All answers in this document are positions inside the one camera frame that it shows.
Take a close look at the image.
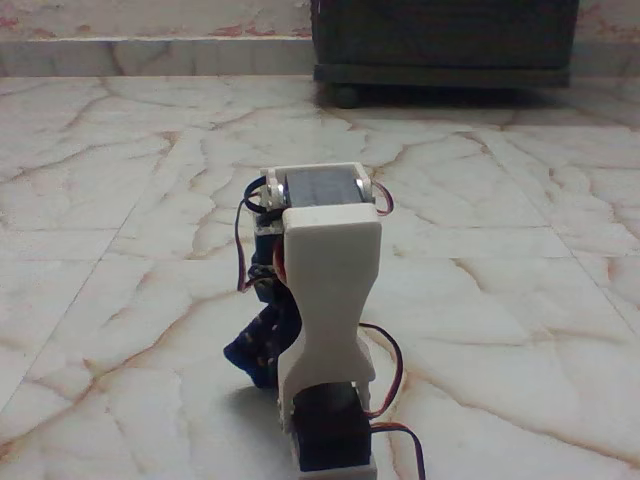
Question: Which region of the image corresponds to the dark navy patterned sock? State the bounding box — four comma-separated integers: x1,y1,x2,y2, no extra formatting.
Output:
221,294,307,390

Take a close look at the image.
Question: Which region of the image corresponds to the dark wooden cabinet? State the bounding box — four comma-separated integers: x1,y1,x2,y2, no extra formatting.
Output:
309,0,582,92

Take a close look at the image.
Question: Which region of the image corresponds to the thin dark gripper cable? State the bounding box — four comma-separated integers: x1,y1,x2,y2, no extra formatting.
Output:
234,177,269,295

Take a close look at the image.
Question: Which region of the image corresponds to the white red looped servo cable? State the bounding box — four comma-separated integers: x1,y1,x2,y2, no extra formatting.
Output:
370,180,396,217

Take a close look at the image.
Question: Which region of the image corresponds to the brown red orange servo cable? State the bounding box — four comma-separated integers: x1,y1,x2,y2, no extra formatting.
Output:
357,322,407,417

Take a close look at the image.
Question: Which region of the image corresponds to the dark servo cable at base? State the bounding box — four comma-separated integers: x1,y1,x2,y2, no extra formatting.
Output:
368,422,427,480

